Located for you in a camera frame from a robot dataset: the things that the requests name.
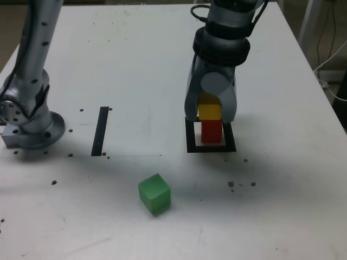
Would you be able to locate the black tape square outline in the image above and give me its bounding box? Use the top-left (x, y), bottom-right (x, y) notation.
top-left (184, 116), bottom-right (237, 154)

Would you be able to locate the white background cable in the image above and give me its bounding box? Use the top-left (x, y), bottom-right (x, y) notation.
top-left (313, 40), bottom-right (347, 101)

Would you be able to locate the red cube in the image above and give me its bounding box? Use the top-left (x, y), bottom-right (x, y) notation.
top-left (201, 119), bottom-right (223, 144)

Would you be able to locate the black background cable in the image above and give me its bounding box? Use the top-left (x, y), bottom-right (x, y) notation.
top-left (316, 0), bottom-right (337, 70)

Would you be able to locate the yellow cube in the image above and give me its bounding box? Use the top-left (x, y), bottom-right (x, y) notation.
top-left (197, 93), bottom-right (222, 121)

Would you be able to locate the green cube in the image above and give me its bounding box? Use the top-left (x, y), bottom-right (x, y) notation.
top-left (138, 173), bottom-right (171, 217)

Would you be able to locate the white metal frame leg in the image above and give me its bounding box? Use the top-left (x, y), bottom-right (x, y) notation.
top-left (297, 0), bottom-right (318, 53)

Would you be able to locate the black tape strip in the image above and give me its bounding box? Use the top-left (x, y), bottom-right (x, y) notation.
top-left (91, 106), bottom-right (110, 157)

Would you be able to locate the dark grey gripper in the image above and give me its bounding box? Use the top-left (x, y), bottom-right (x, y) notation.
top-left (184, 54), bottom-right (239, 125)

